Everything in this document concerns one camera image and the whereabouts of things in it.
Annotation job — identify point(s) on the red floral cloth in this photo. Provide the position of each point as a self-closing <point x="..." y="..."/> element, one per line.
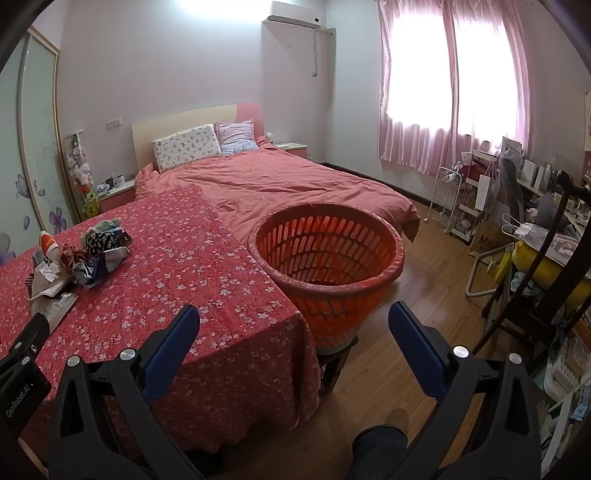
<point x="184" y="258"/>

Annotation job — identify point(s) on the person's leg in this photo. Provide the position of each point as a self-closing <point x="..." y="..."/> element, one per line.
<point x="378" y="454"/>

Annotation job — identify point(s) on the dark patterned cloth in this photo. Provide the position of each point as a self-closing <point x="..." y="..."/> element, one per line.
<point x="104" y="241"/>

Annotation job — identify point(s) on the white serrated wrapper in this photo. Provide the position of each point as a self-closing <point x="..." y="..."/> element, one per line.
<point x="53" y="305"/>

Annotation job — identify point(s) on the white flower-print wardrobe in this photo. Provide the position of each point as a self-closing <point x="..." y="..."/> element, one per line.
<point x="37" y="161"/>

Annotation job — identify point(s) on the blue tissue pack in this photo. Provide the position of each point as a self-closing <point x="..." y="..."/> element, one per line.
<point x="104" y="266"/>

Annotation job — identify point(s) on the white floral pillow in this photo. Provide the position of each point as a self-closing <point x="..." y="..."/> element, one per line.
<point x="187" y="145"/>

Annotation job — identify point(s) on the white paper bag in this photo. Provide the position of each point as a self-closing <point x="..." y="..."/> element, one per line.
<point x="482" y="191"/>

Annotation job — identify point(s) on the crumpled white paper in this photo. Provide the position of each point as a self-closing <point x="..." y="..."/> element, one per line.
<point x="44" y="273"/>

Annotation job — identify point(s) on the pink duvet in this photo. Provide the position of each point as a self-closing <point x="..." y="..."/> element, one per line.
<point x="277" y="180"/>

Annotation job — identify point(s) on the tan slipper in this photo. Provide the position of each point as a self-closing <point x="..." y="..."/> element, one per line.
<point x="398" y="417"/>

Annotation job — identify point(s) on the pink striped pillow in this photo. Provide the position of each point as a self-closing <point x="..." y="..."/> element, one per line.
<point x="235" y="136"/>

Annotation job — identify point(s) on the orange and white packet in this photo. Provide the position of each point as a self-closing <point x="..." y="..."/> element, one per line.
<point x="47" y="243"/>

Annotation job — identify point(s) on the orange plastic laundry basket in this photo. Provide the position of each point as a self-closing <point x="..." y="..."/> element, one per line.
<point x="341" y="300"/>

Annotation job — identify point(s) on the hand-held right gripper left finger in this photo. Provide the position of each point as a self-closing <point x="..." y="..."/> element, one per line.
<point x="171" y="344"/>

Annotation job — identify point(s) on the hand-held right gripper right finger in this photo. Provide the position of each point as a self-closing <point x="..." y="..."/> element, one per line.
<point x="415" y="344"/>

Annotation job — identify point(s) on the yellow cushion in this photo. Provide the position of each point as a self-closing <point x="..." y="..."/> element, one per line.
<point x="531" y="265"/>

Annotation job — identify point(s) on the dark wooden chair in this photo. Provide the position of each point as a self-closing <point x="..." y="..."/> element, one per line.
<point x="540" y="263"/>

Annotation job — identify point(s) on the brown paper bag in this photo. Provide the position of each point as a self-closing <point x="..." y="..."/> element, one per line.
<point x="485" y="240"/>

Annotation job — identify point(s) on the yellow green plush toy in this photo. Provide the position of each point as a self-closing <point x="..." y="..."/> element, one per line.
<point x="90" y="203"/>

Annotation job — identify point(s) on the white tubular frame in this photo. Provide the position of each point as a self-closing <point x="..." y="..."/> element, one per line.
<point x="475" y="290"/>

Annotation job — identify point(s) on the pink nightstand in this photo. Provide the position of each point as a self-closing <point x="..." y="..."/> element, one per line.
<point x="117" y="196"/>
<point x="293" y="150"/>

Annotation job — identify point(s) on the white air conditioner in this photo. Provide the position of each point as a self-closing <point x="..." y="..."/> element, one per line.
<point x="291" y="22"/>

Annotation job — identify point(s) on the grey office chair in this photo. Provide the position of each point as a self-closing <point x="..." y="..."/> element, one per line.
<point x="512" y="189"/>

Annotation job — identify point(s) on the hanging plush toys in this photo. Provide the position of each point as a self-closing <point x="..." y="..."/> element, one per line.
<point x="78" y="161"/>

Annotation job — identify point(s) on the white mug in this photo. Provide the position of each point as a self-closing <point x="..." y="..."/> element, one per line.
<point x="117" y="179"/>

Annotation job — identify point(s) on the beige and pink headboard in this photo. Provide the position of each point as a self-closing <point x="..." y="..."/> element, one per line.
<point x="184" y="117"/>

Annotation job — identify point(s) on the white trolley cart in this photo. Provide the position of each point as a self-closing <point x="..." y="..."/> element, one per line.
<point x="471" y="212"/>

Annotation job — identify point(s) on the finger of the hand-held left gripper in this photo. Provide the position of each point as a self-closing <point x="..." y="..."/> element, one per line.
<point x="27" y="334"/>

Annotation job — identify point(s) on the dark wooden stool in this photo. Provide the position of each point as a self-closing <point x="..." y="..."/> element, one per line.
<point x="334" y="364"/>

